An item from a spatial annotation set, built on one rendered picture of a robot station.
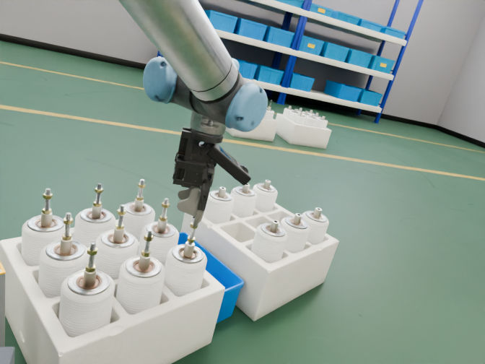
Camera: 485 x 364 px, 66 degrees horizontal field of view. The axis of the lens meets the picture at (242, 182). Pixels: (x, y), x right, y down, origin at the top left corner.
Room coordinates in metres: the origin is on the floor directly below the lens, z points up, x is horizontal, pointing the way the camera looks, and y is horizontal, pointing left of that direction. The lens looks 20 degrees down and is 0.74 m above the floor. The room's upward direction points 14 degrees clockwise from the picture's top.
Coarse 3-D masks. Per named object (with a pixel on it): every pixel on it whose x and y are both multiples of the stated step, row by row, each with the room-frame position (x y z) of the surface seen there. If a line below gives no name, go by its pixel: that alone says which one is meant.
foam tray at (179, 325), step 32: (0, 256) 0.71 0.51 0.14; (32, 288) 0.60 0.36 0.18; (224, 288) 0.76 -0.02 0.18; (32, 320) 0.56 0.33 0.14; (128, 320) 0.58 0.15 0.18; (160, 320) 0.62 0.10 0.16; (192, 320) 0.69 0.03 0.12; (32, 352) 0.55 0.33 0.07; (64, 352) 0.47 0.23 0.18; (96, 352) 0.52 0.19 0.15; (128, 352) 0.57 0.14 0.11; (160, 352) 0.64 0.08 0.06
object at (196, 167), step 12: (192, 132) 0.73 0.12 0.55; (180, 144) 0.74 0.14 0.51; (192, 144) 0.73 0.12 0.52; (204, 144) 0.76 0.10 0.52; (180, 156) 0.73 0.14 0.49; (192, 156) 0.73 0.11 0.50; (204, 156) 0.74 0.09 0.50; (180, 168) 0.71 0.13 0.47; (192, 168) 0.71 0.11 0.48; (204, 168) 0.72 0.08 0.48; (180, 180) 0.71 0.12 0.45; (192, 180) 0.72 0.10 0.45; (204, 180) 0.72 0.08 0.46
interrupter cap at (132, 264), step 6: (132, 258) 0.68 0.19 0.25; (138, 258) 0.69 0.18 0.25; (126, 264) 0.65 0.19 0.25; (132, 264) 0.66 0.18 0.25; (138, 264) 0.67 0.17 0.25; (150, 264) 0.68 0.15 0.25; (156, 264) 0.68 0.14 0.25; (132, 270) 0.64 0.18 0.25; (138, 270) 0.65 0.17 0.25; (144, 270) 0.65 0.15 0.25; (150, 270) 0.66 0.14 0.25; (156, 270) 0.66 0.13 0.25; (138, 276) 0.63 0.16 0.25; (144, 276) 0.63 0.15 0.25; (150, 276) 0.64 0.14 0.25
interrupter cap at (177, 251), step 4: (184, 244) 0.79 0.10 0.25; (176, 248) 0.76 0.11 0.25; (180, 248) 0.77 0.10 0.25; (196, 248) 0.78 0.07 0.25; (172, 252) 0.74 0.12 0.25; (176, 252) 0.74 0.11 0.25; (180, 252) 0.75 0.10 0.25; (196, 252) 0.77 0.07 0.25; (200, 252) 0.77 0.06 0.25; (176, 256) 0.73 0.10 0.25; (180, 256) 0.73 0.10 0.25; (184, 256) 0.74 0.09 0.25; (192, 256) 0.75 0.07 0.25; (196, 256) 0.75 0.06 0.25; (200, 256) 0.75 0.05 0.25; (180, 260) 0.72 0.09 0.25; (184, 260) 0.72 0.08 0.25; (188, 260) 0.73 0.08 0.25; (192, 260) 0.73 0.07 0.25; (196, 260) 0.73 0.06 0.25; (200, 260) 0.74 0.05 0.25
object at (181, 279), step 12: (168, 252) 0.75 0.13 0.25; (168, 264) 0.72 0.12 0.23; (180, 264) 0.71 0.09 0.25; (192, 264) 0.72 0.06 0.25; (204, 264) 0.74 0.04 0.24; (168, 276) 0.72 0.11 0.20; (180, 276) 0.71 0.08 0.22; (192, 276) 0.71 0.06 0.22; (168, 288) 0.71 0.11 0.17; (180, 288) 0.71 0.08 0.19; (192, 288) 0.72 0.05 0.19
